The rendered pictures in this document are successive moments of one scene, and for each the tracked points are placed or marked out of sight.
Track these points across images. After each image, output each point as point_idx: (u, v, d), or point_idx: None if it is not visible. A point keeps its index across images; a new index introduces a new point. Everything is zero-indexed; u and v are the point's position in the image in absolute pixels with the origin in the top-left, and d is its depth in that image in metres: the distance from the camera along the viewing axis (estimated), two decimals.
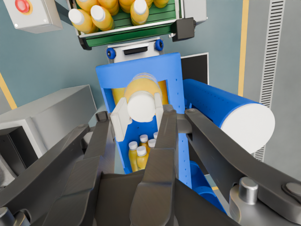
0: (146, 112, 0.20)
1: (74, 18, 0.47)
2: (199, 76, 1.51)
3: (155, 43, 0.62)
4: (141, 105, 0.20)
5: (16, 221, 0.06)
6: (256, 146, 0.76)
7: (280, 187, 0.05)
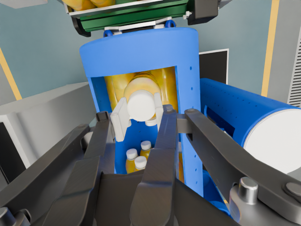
0: None
1: None
2: (217, 75, 1.33)
3: (165, 25, 0.48)
4: (131, 117, 0.43)
5: (16, 221, 0.06)
6: (292, 165, 0.58)
7: (280, 187, 0.05)
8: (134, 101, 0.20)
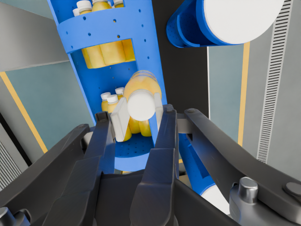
0: None
1: (138, 112, 0.20)
2: None
3: None
4: None
5: (16, 221, 0.06)
6: (258, 28, 0.54)
7: (280, 187, 0.05)
8: None
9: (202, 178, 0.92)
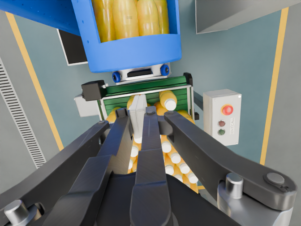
0: None
1: None
2: (70, 39, 1.30)
3: (120, 78, 0.63)
4: None
5: (29, 215, 0.06)
6: None
7: (261, 178, 0.06)
8: None
9: None
